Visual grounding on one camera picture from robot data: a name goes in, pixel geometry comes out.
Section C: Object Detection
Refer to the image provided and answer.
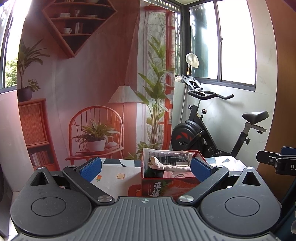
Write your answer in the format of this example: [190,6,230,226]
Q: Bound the printed room scene backdrop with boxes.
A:
[17,0,175,171]

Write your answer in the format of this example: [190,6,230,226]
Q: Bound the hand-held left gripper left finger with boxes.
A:
[30,157,115,206]

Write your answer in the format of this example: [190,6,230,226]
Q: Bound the black exercise bike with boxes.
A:
[171,74,269,160]

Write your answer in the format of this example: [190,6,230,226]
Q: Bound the brown wooden panel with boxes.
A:
[257,0,296,176]

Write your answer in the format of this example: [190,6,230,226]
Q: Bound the cream knitted cloth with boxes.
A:
[148,156,193,173]

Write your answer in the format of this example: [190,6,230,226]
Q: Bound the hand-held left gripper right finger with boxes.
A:
[176,156,263,206]

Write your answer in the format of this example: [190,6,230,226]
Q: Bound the red strawberry print cardboard box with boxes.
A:
[141,149,207,198]

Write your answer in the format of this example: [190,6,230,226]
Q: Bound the clear packet with black item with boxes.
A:
[142,148,196,166]

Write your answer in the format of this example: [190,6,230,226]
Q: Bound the black framed window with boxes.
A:
[0,5,22,94]
[187,0,258,91]
[174,10,188,77]

